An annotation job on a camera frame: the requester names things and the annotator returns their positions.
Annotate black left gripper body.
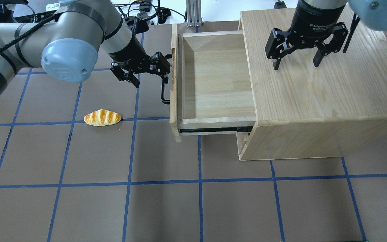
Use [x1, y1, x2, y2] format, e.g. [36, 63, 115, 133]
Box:
[110, 54, 162, 81]

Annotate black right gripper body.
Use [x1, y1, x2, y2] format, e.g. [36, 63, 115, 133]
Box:
[265, 0, 348, 59]

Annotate light wood drawer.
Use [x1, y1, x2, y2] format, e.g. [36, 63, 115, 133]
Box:
[169, 30, 256, 143]

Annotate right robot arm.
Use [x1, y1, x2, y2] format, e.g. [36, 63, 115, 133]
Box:
[265, 0, 387, 70]

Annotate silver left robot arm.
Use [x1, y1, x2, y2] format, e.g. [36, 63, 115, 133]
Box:
[0, 0, 170, 95]

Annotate yellow toy bread roll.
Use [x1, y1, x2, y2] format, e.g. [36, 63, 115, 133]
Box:
[83, 109, 122, 126]

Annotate light wood cabinet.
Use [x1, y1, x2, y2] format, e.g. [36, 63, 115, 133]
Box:
[237, 9, 387, 161]

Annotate black cables on table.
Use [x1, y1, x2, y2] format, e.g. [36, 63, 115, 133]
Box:
[113, 0, 185, 25]

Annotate aluminium frame post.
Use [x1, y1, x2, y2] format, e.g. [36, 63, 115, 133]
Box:
[186, 0, 203, 27]

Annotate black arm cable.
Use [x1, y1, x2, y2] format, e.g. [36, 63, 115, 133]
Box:
[0, 13, 58, 64]

